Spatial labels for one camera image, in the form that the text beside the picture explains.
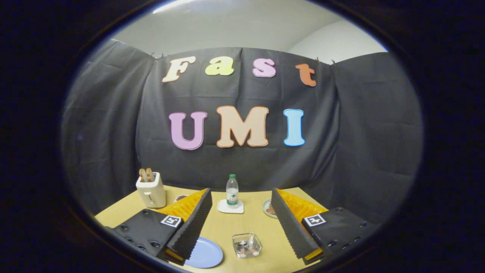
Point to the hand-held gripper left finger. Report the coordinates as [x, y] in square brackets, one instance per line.
[193, 223]

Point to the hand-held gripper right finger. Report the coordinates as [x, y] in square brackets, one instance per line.
[290, 227]

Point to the sliced meat with vegetables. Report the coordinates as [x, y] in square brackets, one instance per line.
[270, 209]

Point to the white divided seasoning dish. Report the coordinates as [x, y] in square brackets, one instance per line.
[180, 198]

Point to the pale green plate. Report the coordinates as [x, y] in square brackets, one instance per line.
[265, 210]

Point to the white square coaster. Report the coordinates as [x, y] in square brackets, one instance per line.
[223, 209]

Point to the blue round plate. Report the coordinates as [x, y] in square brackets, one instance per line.
[208, 254]

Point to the cream toaster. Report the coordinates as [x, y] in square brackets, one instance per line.
[151, 195]

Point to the clear water bottle green cap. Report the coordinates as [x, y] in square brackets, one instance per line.
[232, 191]

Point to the toast slice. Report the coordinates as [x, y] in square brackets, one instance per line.
[150, 174]
[143, 175]

